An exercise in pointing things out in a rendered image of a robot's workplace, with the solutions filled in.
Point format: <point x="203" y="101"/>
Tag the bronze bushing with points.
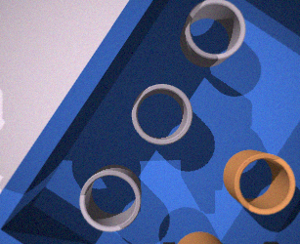
<point x="200" y="238"/>
<point x="280" y="191"/>

